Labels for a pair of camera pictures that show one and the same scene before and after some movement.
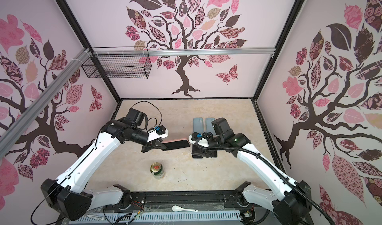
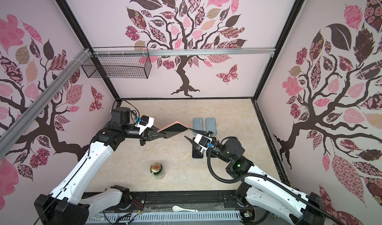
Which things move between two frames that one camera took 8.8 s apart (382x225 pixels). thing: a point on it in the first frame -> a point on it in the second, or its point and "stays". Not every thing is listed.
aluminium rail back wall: (120, 52) stays
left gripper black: (152, 145) -> (148, 136)
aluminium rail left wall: (10, 133) stays
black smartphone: (197, 152) stays
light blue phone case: (209, 126) stays
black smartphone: (174, 145) -> (174, 130)
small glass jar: (157, 170) stays
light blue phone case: (198, 125) stays
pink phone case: (181, 139) -> (171, 125)
